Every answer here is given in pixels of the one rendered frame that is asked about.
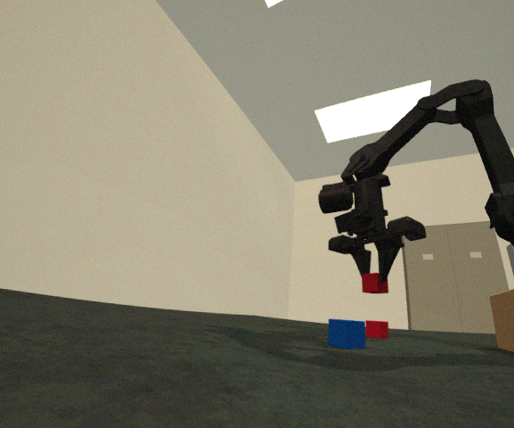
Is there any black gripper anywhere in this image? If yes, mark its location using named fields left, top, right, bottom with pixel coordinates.
left=329, top=201, right=427, bottom=283

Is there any blue cube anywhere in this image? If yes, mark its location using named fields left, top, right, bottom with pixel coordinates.
left=328, top=319, right=365, bottom=350

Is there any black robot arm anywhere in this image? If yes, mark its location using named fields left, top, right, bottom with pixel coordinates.
left=318, top=79, right=514, bottom=247

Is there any red cube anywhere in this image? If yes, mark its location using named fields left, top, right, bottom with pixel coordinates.
left=362, top=273, right=388, bottom=293
left=365, top=320, right=389, bottom=339

